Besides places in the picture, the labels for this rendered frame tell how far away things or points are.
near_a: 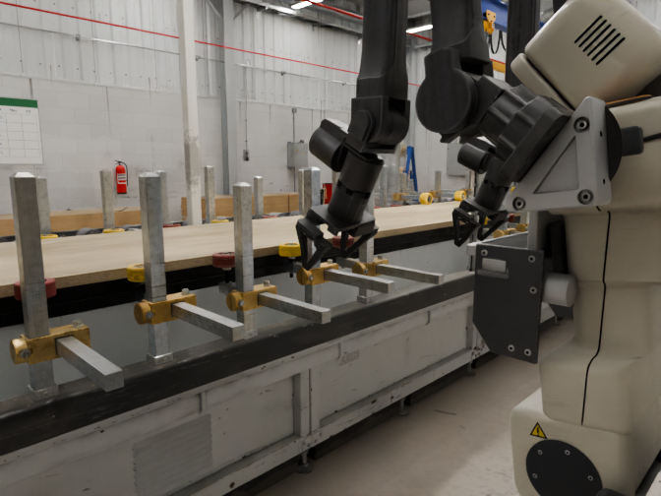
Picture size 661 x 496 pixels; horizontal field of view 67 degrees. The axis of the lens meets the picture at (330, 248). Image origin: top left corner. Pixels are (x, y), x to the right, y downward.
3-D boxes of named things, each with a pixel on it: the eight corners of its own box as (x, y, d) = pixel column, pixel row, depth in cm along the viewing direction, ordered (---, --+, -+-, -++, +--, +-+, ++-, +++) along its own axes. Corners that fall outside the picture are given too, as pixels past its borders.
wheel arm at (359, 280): (394, 294, 137) (395, 279, 136) (387, 297, 135) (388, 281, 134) (291, 272, 167) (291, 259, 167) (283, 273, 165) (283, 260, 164)
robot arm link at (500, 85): (511, 96, 56) (531, 100, 59) (450, 50, 60) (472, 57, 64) (464, 163, 61) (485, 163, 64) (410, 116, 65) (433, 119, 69)
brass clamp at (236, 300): (278, 303, 139) (277, 285, 138) (238, 314, 130) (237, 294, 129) (265, 299, 143) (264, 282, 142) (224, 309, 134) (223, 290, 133)
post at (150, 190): (170, 375, 119) (159, 172, 111) (156, 380, 117) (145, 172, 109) (163, 371, 122) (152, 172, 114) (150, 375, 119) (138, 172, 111)
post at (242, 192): (256, 358, 137) (251, 182, 129) (245, 361, 135) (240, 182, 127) (248, 354, 140) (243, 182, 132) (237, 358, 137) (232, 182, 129)
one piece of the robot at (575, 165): (613, 204, 55) (606, 99, 54) (598, 206, 51) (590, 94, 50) (522, 211, 62) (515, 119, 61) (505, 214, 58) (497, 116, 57)
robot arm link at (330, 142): (372, 115, 68) (410, 120, 74) (320, 82, 74) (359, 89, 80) (341, 192, 74) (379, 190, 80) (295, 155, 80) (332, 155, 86)
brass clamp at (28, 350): (92, 350, 104) (90, 327, 103) (18, 369, 94) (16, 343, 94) (82, 343, 108) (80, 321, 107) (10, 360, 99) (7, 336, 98)
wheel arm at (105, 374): (126, 391, 85) (124, 367, 84) (105, 397, 83) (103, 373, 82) (45, 332, 115) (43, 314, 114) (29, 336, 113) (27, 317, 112)
